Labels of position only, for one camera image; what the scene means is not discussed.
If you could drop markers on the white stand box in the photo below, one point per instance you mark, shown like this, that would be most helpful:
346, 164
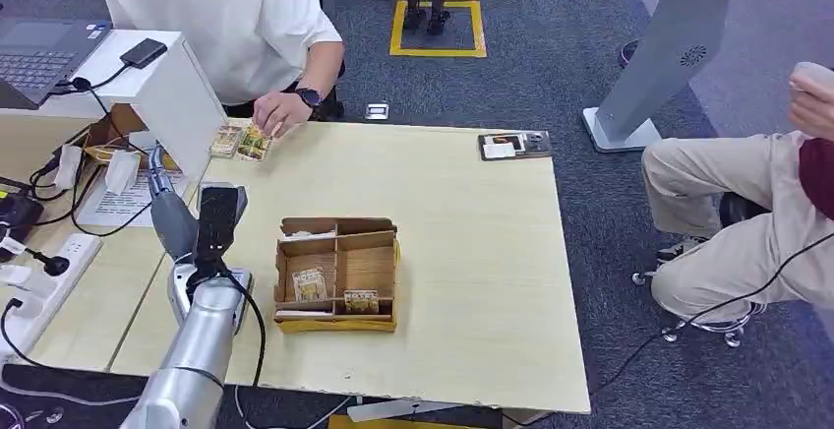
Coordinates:
179, 103

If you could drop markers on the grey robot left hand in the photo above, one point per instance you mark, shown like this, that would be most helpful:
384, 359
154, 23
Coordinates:
218, 224

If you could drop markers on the pale card stack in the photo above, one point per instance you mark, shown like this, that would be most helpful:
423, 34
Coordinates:
309, 235

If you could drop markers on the printed paper sheet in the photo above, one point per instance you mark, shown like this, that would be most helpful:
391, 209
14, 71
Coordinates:
124, 201

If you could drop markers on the beige picture card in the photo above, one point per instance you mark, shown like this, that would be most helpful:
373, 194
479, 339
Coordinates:
309, 285

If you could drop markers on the grey laptop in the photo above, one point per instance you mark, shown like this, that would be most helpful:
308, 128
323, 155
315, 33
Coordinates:
36, 58

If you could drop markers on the yellow floor tape square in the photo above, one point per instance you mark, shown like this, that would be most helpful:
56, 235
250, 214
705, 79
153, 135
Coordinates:
438, 52

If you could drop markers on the white power strip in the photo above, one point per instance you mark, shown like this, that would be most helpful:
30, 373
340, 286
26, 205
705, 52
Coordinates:
59, 276

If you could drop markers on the dark yellow picture card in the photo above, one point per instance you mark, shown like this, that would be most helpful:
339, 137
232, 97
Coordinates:
361, 302

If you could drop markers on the black device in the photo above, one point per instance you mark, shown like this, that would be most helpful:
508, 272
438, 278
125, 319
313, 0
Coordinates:
18, 216

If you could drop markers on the picture card stack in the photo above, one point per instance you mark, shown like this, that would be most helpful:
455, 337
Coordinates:
225, 142

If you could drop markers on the brown cardboard box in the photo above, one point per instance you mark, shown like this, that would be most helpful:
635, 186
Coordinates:
111, 129

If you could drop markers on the person's left hand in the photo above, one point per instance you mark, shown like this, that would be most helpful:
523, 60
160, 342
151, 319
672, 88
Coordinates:
280, 113

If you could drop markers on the person in white top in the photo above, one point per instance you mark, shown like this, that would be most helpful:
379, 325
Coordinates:
234, 15

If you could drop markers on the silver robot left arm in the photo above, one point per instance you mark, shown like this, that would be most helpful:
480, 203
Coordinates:
195, 348

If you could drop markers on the white floor pillar stand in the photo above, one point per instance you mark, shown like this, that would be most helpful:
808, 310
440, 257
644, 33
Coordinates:
664, 48

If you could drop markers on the seated person's hand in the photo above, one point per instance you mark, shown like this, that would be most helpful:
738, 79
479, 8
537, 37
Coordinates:
811, 100

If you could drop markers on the wooden compartment box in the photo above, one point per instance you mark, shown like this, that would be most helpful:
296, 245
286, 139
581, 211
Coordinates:
368, 266

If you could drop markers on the white paper tag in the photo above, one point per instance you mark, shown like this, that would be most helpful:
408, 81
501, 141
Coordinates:
68, 166
122, 170

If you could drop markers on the seated person in beige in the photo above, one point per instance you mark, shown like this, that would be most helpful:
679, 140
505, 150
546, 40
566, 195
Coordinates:
736, 250

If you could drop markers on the silver floor socket plate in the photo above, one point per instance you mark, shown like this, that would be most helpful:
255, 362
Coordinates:
376, 111

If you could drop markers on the black plug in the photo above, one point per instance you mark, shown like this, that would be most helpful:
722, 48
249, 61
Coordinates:
52, 264

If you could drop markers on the black wristwatch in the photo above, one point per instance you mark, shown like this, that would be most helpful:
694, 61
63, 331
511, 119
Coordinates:
309, 97

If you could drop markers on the dark card tray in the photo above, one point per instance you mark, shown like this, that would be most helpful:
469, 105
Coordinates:
534, 144

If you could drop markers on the white bar under table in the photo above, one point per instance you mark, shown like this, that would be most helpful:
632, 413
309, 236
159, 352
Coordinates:
397, 410

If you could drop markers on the white card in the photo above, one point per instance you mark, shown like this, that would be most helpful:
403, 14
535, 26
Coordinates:
499, 150

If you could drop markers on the chrome stool base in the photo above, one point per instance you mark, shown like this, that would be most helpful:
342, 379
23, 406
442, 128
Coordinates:
717, 328

